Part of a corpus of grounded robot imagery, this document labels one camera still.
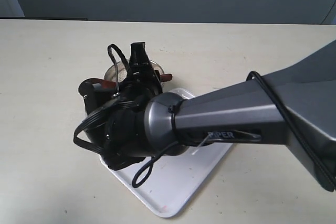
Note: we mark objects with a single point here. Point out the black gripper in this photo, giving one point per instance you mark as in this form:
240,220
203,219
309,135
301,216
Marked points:
139,59

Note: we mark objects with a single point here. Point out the dark red wooden spoon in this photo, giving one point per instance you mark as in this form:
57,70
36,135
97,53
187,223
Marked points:
111,84

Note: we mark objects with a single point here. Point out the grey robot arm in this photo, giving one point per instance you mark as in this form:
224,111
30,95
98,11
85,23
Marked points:
294,107

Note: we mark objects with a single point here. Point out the steel bowl with rice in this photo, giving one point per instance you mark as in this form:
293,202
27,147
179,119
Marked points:
122,74

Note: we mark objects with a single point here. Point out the white plastic tray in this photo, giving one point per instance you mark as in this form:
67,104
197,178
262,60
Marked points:
174,179

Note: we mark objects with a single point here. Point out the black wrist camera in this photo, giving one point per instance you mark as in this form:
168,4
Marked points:
100,102

